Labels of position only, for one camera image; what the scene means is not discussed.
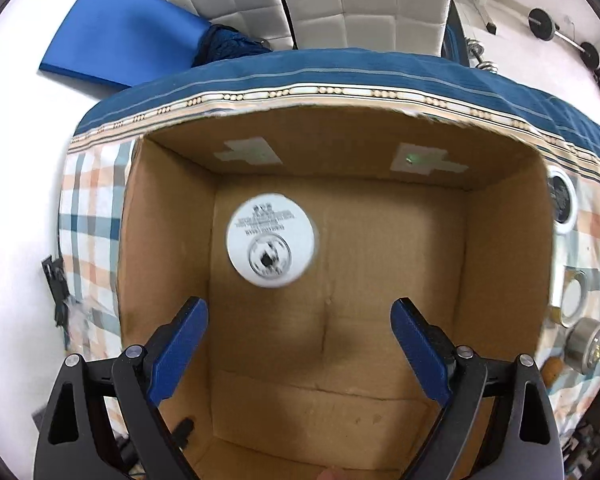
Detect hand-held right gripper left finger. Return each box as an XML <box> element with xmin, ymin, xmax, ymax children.
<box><xmin>32</xmin><ymin>297</ymin><xmax>211</xmax><ymax>480</ymax></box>

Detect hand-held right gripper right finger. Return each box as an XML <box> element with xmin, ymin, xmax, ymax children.
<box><xmin>390</xmin><ymin>297</ymin><xmax>566</xmax><ymax>480</ymax></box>

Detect cardboard box with blue print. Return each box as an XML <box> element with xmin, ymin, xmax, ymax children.
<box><xmin>116</xmin><ymin>102</ymin><xmax>556</xmax><ymax>480</ymax></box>

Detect white jar with printed lid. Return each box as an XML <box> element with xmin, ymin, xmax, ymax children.
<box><xmin>226</xmin><ymin>192</ymin><xmax>317</xmax><ymax>289</ymax></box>

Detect gold tin with white lid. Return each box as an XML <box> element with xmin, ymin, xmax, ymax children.
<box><xmin>550</xmin><ymin>269</ymin><xmax>590</xmax><ymax>328</ymax></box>

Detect silver round tin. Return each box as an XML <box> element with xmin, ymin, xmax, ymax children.
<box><xmin>564</xmin><ymin>317</ymin><xmax>600</xmax><ymax>373</ymax></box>

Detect white jar with black lid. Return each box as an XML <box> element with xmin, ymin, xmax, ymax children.
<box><xmin>547</xmin><ymin>167</ymin><xmax>580</xmax><ymax>236</ymax></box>

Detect clear plastic wrap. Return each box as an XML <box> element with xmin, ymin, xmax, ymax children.
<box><xmin>60</xmin><ymin>295</ymin><xmax>101</xmax><ymax>356</ymax></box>

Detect orange-brown lump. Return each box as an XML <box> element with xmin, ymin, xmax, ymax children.
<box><xmin>540</xmin><ymin>357</ymin><xmax>563</xmax><ymax>386</ymax></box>

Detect black plastic clip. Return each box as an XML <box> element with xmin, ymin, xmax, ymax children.
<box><xmin>41</xmin><ymin>255</ymin><xmax>72</xmax><ymax>328</ymax></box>

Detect checked bed cloth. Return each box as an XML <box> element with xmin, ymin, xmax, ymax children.
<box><xmin>57</xmin><ymin>47</ymin><xmax>600</xmax><ymax>441</ymax></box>

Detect chrome dumbbell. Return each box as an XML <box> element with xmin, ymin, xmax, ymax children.
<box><xmin>464</xmin><ymin>39</ymin><xmax>500</xmax><ymax>72</ymax></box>

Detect dark blue knitted cloth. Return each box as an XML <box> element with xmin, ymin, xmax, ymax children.
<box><xmin>194</xmin><ymin>24</ymin><xmax>272</xmax><ymax>67</ymax></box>

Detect blue foam mat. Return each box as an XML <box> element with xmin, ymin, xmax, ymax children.
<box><xmin>39</xmin><ymin>0</ymin><xmax>212</xmax><ymax>90</ymax></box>

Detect black barbell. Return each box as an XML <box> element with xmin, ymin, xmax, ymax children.
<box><xmin>527</xmin><ymin>7</ymin><xmax>600</xmax><ymax>72</ymax></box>

